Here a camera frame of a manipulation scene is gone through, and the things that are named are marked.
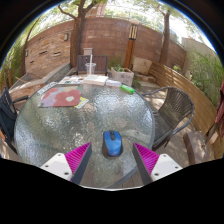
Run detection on stone raised bed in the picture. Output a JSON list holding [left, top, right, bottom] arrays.
[[9, 62, 73, 93]]

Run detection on beige stone slab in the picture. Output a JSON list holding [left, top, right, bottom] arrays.
[[132, 56, 153, 76]]

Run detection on colourful sticker sheet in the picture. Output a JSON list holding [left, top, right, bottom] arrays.
[[58, 75, 86, 85]]

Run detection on clear plastic cup with straw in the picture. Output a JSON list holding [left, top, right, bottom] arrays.
[[84, 54, 97, 76]]

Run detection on white wall box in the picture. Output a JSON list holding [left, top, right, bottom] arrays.
[[82, 47, 94, 56]]

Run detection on yellow card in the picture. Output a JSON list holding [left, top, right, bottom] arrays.
[[73, 96, 90, 110]]

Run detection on small green box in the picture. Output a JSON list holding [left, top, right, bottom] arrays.
[[120, 84, 136, 95]]

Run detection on brown wicker chair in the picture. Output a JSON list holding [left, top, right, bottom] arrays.
[[141, 86, 196, 152]]

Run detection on red hanging cloth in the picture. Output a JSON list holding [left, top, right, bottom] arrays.
[[214, 79, 224, 138]]

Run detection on white planter box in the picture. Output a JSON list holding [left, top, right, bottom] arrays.
[[110, 66, 135, 87]]

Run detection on open white book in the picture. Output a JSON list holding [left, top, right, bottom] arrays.
[[83, 74, 109, 87]]

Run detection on large forked tree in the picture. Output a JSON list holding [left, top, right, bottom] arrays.
[[58, 0, 108, 69]]

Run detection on wooden garden lamp post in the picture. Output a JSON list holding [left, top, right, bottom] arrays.
[[123, 18, 140, 70]]

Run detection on slim tree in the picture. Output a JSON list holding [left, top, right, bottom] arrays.
[[156, 6, 173, 66]]

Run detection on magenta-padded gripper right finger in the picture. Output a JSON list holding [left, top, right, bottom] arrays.
[[132, 142, 184, 186]]

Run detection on blue and black computer mouse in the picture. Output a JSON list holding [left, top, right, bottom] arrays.
[[101, 129, 124, 158]]

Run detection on black slatted chair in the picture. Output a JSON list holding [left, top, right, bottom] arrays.
[[0, 87, 29, 155]]

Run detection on red floral mouse pad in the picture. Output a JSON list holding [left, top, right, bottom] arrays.
[[37, 86, 83, 108]]

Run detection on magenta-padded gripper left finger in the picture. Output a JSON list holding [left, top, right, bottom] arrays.
[[39, 142, 93, 185]]

